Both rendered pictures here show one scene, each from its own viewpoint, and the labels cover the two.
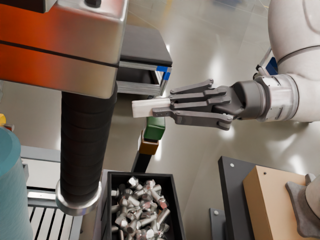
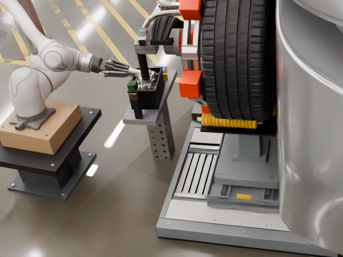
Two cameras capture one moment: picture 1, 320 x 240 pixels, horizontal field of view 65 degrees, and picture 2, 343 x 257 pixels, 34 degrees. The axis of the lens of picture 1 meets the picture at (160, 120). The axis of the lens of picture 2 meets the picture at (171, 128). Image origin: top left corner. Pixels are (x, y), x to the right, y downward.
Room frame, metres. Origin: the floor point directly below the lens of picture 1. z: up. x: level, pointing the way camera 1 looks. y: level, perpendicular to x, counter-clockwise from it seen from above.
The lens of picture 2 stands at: (2.02, 1.40, 2.10)
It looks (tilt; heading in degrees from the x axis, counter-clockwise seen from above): 39 degrees down; 217
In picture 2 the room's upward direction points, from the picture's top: 10 degrees counter-clockwise
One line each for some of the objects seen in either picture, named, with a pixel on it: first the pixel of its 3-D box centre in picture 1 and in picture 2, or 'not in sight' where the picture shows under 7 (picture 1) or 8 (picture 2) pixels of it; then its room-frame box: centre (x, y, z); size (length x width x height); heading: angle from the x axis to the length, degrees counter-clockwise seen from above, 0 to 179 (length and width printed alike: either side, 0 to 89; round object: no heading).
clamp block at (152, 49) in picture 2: not in sight; (146, 45); (0.45, 0.18, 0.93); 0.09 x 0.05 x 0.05; 106
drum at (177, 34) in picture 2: not in sight; (189, 40); (0.25, 0.26, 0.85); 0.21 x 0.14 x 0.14; 106
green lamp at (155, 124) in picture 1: (154, 126); (132, 85); (0.39, 0.01, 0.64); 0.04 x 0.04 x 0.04; 16
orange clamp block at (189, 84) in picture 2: not in sight; (191, 83); (0.53, 0.42, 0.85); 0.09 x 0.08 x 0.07; 16
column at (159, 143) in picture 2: not in sight; (158, 125); (0.17, -0.06, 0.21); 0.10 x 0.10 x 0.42; 16
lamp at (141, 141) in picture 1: (148, 142); (134, 94); (0.39, 0.01, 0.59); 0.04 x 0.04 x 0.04; 16
